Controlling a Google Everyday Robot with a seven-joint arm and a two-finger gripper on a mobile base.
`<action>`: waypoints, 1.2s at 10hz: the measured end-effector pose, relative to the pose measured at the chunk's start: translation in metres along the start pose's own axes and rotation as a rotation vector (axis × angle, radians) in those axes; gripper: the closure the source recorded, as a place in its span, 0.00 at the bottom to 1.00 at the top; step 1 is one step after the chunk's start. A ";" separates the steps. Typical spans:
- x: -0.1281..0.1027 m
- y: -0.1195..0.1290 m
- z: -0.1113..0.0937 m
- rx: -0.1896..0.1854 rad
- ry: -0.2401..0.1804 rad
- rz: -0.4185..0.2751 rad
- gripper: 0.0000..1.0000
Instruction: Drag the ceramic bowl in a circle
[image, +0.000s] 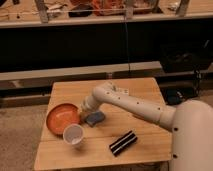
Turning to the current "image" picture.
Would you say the blue grey sponge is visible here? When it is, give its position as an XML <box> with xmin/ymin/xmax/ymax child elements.
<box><xmin>85</xmin><ymin>111</ymin><xmax>105</xmax><ymax>127</ymax></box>

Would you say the hanging black cable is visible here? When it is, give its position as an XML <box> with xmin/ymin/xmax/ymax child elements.
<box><xmin>123</xmin><ymin>13</ymin><xmax>132</xmax><ymax>79</ymax></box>

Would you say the wooden table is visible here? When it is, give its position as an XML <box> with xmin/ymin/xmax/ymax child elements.
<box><xmin>34</xmin><ymin>78</ymin><xmax>171</xmax><ymax>171</ymax></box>

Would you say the black white striped box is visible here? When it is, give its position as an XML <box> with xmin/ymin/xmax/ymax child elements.
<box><xmin>109</xmin><ymin>131</ymin><xmax>138</xmax><ymax>156</ymax></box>

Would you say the black box on floor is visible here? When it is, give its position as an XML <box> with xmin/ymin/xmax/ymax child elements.
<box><xmin>159</xmin><ymin>42</ymin><xmax>213</xmax><ymax>73</ymax></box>

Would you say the orange ceramic bowl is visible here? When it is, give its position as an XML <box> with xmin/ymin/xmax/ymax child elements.
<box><xmin>46</xmin><ymin>103</ymin><xmax>80</xmax><ymax>135</ymax></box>

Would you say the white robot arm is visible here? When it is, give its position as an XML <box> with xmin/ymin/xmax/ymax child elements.
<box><xmin>81</xmin><ymin>82</ymin><xmax>213</xmax><ymax>171</ymax></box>

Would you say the white plastic cup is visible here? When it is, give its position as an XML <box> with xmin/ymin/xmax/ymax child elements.
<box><xmin>63</xmin><ymin>124</ymin><xmax>84</xmax><ymax>147</ymax></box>

